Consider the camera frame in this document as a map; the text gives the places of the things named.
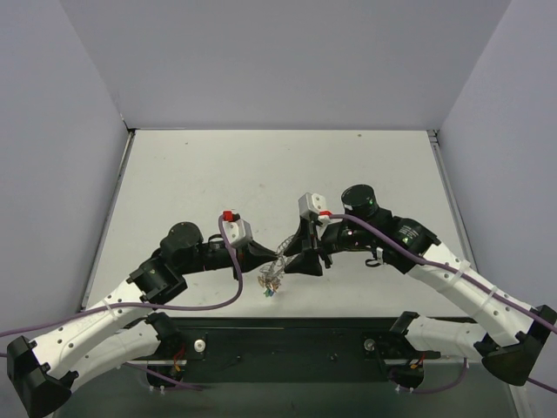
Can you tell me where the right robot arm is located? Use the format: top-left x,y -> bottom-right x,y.
285,185 -> 556,387

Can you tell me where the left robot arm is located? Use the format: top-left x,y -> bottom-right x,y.
6,218 -> 278,417

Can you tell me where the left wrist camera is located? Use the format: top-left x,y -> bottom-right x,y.
218,210 -> 253,249

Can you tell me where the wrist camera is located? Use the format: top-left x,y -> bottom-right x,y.
298,192 -> 332,226
218,210 -> 253,249

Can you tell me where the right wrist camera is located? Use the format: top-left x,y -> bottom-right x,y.
298,192 -> 332,226

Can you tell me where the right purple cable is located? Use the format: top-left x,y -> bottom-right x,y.
328,212 -> 557,395

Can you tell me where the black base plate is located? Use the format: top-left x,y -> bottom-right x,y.
139,318 -> 439,388

